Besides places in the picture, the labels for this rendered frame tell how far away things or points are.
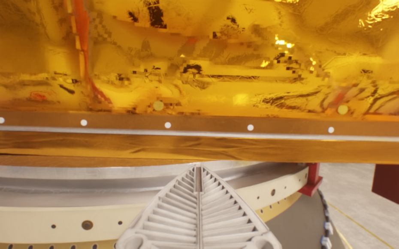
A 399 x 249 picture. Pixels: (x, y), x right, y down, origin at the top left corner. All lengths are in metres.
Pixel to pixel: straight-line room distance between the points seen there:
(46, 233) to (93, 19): 0.30
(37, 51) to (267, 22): 0.36
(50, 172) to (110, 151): 0.09
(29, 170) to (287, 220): 0.53
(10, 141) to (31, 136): 0.04
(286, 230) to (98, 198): 0.41
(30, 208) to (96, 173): 0.08
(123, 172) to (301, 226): 0.45
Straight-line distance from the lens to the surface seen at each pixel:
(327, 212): 0.76
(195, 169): 0.17
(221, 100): 0.26
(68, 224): 0.29
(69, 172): 0.32
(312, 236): 0.58
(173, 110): 0.27
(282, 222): 0.46
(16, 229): 0.33
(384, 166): 0.72
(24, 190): 0.39
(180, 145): 0.28
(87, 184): 0.32
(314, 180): 0.50
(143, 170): 0.27
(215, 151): 0.29
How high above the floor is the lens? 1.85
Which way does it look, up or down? 6 degrees down
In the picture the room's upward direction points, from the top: 2 degrees clockwise
